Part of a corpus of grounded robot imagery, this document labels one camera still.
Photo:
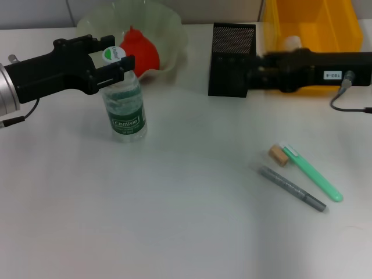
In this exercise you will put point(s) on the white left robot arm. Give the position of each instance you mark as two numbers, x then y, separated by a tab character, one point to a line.
7	90

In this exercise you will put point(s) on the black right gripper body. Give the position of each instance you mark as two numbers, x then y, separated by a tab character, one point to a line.
319	69

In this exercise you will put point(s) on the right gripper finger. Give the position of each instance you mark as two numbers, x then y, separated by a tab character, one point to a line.
264	81
271	60

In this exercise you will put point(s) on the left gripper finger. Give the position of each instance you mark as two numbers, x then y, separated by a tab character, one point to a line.
106	41
116	71

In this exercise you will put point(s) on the grey marker pen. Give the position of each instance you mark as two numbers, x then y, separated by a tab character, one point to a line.
290	187

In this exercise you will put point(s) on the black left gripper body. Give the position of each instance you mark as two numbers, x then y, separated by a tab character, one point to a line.
52	72

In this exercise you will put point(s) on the clear water bottle green label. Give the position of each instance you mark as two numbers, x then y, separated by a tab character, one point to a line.
128	116

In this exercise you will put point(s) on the red-orange fruit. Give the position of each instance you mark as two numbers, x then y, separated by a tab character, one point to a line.
142	55

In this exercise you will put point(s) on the small tan cork block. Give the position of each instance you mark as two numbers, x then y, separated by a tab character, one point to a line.
278	156

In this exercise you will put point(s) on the yellow plastic bin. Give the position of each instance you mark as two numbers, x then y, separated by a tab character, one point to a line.
319	26

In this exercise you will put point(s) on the translucent wavy fruit bowl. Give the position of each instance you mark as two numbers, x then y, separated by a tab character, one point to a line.
162	23

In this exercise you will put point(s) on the black mesh pen holder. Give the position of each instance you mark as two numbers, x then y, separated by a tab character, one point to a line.
229	37

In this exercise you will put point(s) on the green pen white cap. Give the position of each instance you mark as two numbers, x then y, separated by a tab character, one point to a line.
314	174

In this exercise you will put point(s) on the white paper ball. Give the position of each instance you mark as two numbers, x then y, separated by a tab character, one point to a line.
293	42

